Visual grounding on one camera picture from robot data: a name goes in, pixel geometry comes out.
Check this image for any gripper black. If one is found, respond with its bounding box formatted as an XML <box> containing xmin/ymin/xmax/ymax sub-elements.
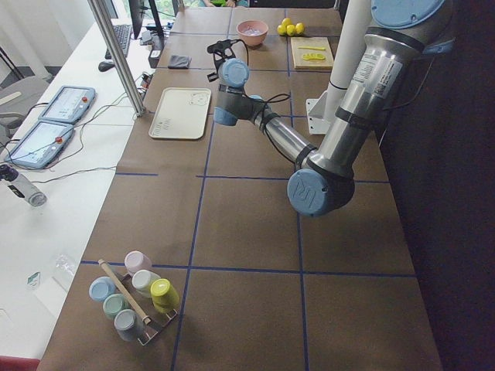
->
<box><xmin>207</xmin><ymin>39</ymin><xmax>239</xmax><ymax>82</ymax></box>

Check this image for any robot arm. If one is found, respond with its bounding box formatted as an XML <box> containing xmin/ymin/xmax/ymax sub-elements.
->
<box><xmin>207</xmin><ymin>1</ymin><xmax>455</xmax><ymax>216</ymax></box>

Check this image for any pile of ice cubes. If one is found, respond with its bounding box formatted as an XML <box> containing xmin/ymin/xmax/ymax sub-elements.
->
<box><xmin>240</xmin><ymin>24</ymin><xmax>264</xmax><ymax>36</ymax></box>

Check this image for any pink cup on rack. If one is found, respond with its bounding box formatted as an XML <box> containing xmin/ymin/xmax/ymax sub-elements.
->
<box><xmin>124</xmin><ymin>250</ymin><xmax>152</xmax><ymax>276</ymax></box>

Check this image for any white cup on rack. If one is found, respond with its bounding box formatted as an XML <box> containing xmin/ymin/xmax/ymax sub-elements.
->
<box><xmin>131</xmin><ymin>269</ymin><xmax>161</xmax><ymax>298</ymax></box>

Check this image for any yellow-green cup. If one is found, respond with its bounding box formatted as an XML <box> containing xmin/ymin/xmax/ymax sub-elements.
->
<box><xmin>150</xmin><ymin>278</ymin><xmax>179</xmax><ymax>314</ymax></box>

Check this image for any blue cup on rack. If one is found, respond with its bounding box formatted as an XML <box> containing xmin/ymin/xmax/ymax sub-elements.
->
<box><xmin>88</xmin><ymin>276</ymin><xmax>116</xmax><ymax>302</ymax></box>

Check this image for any green cup on rack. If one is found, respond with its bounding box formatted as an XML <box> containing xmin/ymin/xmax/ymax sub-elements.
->
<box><xmin>102</xmin><ymin>293</ymin><xmax>131</xmax><ymax>320</ymax></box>

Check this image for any grey cup on rack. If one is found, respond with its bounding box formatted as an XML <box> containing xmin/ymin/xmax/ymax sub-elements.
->
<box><xmin>114</xmin><ymin>309</ymin><xmax>145</xmax><ymax>342</ymax></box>

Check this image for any pink bowl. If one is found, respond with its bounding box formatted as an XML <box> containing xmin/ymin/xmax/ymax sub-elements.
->
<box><xmin>237</xmin><ymin>20</ymin><xmax>268</xmax><ymax>46</ymax></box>

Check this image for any grey folded cloth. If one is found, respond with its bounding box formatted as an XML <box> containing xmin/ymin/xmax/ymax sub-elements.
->
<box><xmin>168</xmin><ymin>55</ymin><xmax>192</xmax><ymax>70</ymax></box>

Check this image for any cream bear tray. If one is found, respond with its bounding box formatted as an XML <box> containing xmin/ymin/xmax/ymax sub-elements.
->
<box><xmin>148</xmin><ymin>87</ymin><xmax>211</xmax><ymax>140</ymax></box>

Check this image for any wooden cutting board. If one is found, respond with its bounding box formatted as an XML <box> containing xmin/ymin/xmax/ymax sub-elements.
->
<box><xmin>291</xmin><ymin>37</ymin><xmax>334</xmax><ymax>70</ymax></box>

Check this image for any lemon slice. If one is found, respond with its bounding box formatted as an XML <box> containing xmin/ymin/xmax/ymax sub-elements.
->
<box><xmin>302</xmin><ymin>53</ymin><xmax>326</xmax><ymax>61</ymax></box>

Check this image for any black monitor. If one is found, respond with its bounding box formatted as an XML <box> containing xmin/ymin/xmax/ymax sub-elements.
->
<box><xmin>128</xmin><ymin>0</ymin><xmax>166</xmax><ymax>51</ymax></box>

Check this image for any black keyboard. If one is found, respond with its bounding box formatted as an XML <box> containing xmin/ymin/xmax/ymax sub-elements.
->
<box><xmin>113</xmin><ymin>25</ymin><xmax>132</xmax><ymax>57</ymax></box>

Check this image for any black computer mouse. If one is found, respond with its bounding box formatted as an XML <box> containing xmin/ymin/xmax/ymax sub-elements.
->
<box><xmin>97</xmin><ymin>60</ymin><xmax>114</xmax><ymax>72</ymax></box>

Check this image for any upper teach pendant tablet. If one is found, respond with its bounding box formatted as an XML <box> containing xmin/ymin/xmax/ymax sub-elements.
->
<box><xmin>39</xmin><ymin>86</ymin><xmax>97</xmax><ymax>124</ymax></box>

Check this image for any teach pendant tablet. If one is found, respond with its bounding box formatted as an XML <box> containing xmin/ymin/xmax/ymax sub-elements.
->
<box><xmin>39</xmin><ymin>86</ymin><xmax>97</xmax><ymax>124</ymax></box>
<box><xmin>5</xmin><ymin>120</ymin><xmax>74</xmax><ymax>169</ymax></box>

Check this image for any lower teach pendant tablet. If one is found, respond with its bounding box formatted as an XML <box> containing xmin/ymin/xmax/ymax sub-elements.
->
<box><xmin>5</xmin><ymin>120</ymin><xmax>74</xmax><ymax>169</ymax></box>

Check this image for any clear plastic bag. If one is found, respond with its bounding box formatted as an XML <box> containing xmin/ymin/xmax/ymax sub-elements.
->
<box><xmin>53</xmin><ymin>254</ymin><xmax>77</xmax><ymax>281</ymax></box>

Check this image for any aluminium frame post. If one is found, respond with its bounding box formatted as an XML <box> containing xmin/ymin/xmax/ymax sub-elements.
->
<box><xmin>88</xmin><ymin>0</ymin><xmax>146</xmax><ymax>117</ymax></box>

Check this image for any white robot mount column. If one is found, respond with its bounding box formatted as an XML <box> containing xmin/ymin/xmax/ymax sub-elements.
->
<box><xmin>306</xmin><ymin>0</ymin><xmax>372</xmax><ymax>134</ymax></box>

